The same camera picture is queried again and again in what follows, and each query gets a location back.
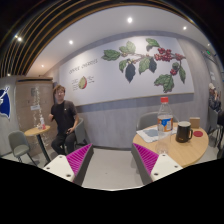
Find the red round coaster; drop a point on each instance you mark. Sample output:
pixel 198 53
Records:
pixel 198 133

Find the small brown cardboard box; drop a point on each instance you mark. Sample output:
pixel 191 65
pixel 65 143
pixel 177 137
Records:
pixel 195 122

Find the round wooden table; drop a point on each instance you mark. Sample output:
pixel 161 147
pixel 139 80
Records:
pixel 186 154

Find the man in black shirt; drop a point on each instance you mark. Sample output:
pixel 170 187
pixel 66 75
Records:
pixel 65 114

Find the grey-green chair at left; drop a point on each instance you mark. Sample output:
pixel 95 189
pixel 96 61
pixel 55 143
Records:
pixel 19 144

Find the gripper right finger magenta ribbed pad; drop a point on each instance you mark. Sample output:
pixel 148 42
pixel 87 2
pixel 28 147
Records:
pixel 152 166

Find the black mug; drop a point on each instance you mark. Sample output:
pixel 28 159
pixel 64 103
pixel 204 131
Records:
pixel 184 132

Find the grey chair under man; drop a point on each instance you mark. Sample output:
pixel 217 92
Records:
pixel 80 133

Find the small round side table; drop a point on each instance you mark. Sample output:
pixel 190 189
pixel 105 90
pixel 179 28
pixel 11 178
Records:
pixel 38 132

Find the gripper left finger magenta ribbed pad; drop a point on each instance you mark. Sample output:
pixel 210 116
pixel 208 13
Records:
pixel 72 167

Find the clear plastic bottle, red cap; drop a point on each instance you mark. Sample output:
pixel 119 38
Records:
pixel 164 126

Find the grey chair behind table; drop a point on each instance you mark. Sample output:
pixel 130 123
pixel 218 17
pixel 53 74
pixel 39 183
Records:
pixel 146 120

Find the small bottle on side table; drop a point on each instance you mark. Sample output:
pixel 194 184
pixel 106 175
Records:
pixel 42 123

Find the person in white cap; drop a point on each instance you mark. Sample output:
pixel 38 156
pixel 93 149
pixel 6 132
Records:
pixel 214 101

